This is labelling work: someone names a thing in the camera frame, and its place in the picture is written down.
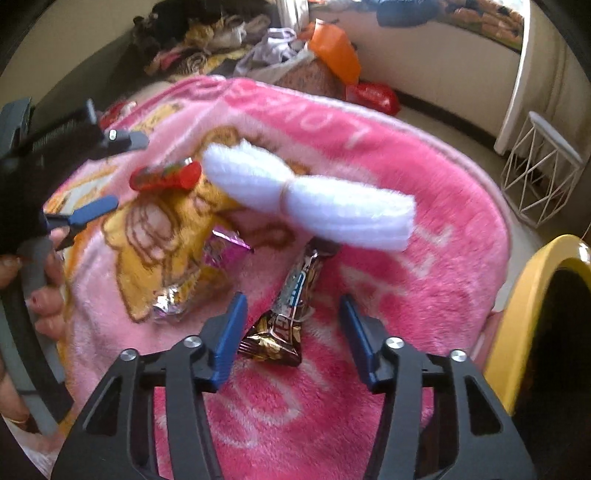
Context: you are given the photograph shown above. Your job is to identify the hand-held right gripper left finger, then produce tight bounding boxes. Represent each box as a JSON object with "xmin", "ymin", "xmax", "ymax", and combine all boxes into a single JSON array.
[{"xmin": 51, "ymin": 292, "xmax": 250, "ymax": 480}]

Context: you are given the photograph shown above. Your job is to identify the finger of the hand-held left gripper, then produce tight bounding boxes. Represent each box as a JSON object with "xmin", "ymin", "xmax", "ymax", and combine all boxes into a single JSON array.
[
  {"xmin": 87, "ymin": 99, "xmax": 150, "ymax": 156},
  {"xmin": 43, "ymin": 195, "xmax": 120, "ymax": 250}
]

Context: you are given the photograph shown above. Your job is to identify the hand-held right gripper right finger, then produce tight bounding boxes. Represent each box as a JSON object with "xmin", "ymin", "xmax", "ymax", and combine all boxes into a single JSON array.
[{"xmin": 338, "ymin": 294, "xmax": 537, "ymax": 480}]

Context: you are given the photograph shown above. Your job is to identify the dark brown snack wrapper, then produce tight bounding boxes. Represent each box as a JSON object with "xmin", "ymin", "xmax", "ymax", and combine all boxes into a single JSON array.
[{"xmin": 237, "ymin": 311, "xmax": 304, "ymax": 368}]

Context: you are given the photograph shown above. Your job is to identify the red snack wrapper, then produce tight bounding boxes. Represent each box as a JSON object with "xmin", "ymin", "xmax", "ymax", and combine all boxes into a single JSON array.
[{"xmin": 130, "ymin": 158, "xmax": 203, "ymax": 192}]

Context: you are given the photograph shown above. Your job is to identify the white foam net bundle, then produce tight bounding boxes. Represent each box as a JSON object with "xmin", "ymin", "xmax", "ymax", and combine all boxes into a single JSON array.
[{"xmin": 202, "ymin": 140, "xmax": 415, "ymax": 253}]

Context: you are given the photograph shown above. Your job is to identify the yellow trash bin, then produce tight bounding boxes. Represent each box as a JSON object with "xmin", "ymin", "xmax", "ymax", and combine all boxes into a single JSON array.
[{"xmin": 484, "ymin": 233, "xmax": 591, "ymax": 417}]

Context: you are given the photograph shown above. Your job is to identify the person's left forearm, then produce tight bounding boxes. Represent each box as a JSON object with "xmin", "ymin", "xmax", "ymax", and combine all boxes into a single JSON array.
[{"xmin": 0, "ymin": 359, "xmax": 32, "ymax": 433}]

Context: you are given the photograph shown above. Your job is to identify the person's left hand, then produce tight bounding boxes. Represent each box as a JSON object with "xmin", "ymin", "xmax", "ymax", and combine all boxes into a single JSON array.
[{"xmin": 27, "ymin": 229, "xmax": 71, "ymax": 344}]

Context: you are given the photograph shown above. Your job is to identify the red cloth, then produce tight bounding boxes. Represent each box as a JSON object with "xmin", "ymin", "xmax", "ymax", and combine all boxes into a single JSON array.
[{"xmin": 99, "ymin": 100, "xmax": 137, "ymax": 130}]

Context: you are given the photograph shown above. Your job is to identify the yellow foil snack wrapper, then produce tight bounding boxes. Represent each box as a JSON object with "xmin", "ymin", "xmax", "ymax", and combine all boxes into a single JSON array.
[{"xmin": 151, "ymin": 225, "xmax": 254, "ymax": 325}]

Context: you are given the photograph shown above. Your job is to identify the silver brown snack wrapper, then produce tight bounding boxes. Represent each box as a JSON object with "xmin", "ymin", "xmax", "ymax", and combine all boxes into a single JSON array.
[{"xmin": 267, "ymin": 239, "xmax": 343, "ymax": 325}]

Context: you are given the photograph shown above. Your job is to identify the pile of clothes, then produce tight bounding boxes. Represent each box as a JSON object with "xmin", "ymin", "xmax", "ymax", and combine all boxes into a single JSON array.
[{"xmin": 133, "ymin": 6, "xmax": 274, "ymax": 77}]

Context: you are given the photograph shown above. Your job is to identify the pink printed blanket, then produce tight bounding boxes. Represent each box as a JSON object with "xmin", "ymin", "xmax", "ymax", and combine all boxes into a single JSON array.
[{"xmin": 18, "ymin": 76, "xmax": 514, "ymax": 480}]

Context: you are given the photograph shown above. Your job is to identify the lavender garment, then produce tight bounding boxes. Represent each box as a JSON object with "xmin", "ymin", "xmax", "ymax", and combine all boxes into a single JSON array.
[{"xmin": 233, "ymin": 27, "xmax": 315, "ymax": 78}]

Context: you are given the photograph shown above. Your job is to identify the floral fabric basket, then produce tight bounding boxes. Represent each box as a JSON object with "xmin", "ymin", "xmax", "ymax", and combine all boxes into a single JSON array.
[{"xmin": 276, "ymin": 59, "xmax": 348, "ymax": 100}]

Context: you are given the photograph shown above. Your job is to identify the orange bag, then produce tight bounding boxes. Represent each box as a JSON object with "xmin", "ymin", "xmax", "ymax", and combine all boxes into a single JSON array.
[{"xmin": 307, "ymin": 18, "xmax": 362, "ymax": 86}]

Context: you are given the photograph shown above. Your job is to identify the red plastic bag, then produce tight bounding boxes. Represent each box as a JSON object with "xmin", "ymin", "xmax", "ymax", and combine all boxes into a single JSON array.
[{"xmin": 345, "ymin": 81, "xmax": 400, "ymax": 117}]

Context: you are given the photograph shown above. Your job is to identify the dark jacket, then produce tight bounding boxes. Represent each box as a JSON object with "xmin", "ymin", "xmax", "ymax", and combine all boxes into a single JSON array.
[{"xmin": 376, "ymin": 0, "xmax": 445, "ymax": 27}]

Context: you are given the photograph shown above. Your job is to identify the wide cream curtain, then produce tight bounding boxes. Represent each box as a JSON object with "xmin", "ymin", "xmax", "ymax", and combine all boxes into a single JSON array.
[{"xmin": 493, "ymin": 0, "xmax": 574, "ymax": 156}]

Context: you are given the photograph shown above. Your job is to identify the orange patterned blanket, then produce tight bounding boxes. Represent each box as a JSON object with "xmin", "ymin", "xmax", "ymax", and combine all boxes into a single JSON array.
[{"xmin": 438, "ymin": 0, "xmax": 526, "ymax": 48}]

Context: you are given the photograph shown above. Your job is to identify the white wire stool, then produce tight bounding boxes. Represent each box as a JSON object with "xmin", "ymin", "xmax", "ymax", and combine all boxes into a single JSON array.
[{"xmin": 500, "ymin": 111, "xmax": 586, "ymax": 230}]

